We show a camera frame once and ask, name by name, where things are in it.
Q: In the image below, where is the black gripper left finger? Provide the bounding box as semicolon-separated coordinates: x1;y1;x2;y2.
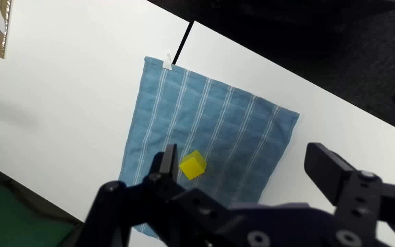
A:
87;144;235;247

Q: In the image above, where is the blue striped towel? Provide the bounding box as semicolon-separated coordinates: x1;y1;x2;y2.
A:
117;54;301;238

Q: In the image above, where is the green chair near table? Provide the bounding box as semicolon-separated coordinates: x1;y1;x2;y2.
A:
0;185;74;247

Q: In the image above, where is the yellow block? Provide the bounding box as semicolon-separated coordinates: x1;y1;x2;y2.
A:
180;150;207;179

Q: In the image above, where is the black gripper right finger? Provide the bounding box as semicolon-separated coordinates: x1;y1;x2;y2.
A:
305;142;395;247

